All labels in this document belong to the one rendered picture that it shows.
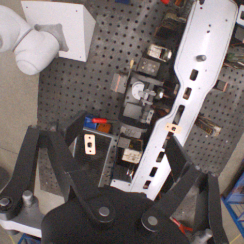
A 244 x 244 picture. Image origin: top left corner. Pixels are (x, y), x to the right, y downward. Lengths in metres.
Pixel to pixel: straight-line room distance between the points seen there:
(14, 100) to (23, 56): 1.58
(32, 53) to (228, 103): 1.23
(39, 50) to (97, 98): 0.46
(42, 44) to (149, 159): 0.78
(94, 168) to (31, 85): 1.63
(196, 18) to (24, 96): 2.02
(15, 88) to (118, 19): 1.68
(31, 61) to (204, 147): 1.24
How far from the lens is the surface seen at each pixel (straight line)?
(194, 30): 0.72
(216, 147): 1.28
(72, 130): 0.17
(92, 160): 0.61
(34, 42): 0.80
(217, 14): 0.79
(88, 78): 0.99
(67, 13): 0.84
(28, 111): 2.20
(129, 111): 0.51
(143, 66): 0.53
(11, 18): 0.81
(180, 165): 0.18
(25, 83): 2.13
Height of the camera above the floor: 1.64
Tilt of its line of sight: 70 degrees down
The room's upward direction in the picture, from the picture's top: 169 degrees counter-clockwise
